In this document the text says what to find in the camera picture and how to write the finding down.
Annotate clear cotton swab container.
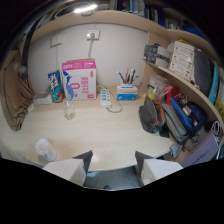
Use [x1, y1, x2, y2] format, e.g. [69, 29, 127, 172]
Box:
[35, 138, 57, 163]

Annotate grey fabric bag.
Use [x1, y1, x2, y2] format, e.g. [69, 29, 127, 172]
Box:
[161, 103, 191, 144]

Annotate purple paper bag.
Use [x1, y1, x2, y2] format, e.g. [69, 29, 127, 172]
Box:
[180, 130, 220, 168]

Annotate grey pouch with orange zip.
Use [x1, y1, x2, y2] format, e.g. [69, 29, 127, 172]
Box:
[138, 95, 166, 135]

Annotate small clear glass bottle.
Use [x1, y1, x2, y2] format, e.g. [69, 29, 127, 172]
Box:
[64, 99, 77, 121]

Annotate blue bag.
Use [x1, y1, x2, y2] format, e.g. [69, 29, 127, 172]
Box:
[169, 96, 208, 134]

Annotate clear plastic tray box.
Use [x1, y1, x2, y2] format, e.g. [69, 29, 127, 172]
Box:
[32, 91, 54, 107]

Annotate red packet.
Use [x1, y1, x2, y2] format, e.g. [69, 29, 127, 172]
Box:
[165, 85, 180, 106]

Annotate white power strip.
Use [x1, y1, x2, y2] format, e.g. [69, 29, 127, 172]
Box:
[100, 88, 112, 110]

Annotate blue white pen holder box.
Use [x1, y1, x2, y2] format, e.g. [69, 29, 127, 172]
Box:
[116, 84, 139, 102]

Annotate clear plastic bag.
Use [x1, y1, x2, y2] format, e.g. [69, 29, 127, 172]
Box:
[146, 74, 174, 101]

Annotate blue snack packet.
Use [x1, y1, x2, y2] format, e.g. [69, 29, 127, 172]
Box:
[47, 69, 66, 104]

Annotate brown curtain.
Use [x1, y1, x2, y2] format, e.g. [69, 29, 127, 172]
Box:
[0, 53, 36, 132]

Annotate pink and white carton box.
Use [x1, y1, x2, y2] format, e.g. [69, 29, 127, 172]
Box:
[61, 59, 98, 102]

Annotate dark grey cushion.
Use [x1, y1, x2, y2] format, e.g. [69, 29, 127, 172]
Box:
[193, 49, 213, 98]

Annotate white red stacked boxes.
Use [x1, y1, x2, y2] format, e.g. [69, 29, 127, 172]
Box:
[168, 40, 196, 82]

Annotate black printed box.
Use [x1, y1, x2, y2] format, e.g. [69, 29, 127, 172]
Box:
[143, 44, 172, 69]

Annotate ceiling strip lamp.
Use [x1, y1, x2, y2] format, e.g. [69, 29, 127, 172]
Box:
[73, 3, 99, 15]

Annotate white wall switch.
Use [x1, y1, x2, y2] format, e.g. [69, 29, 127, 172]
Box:
[50, 33, 64, 47]

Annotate white wall socket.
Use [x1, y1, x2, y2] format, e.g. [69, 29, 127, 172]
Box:
[86, 29, 101, 41]

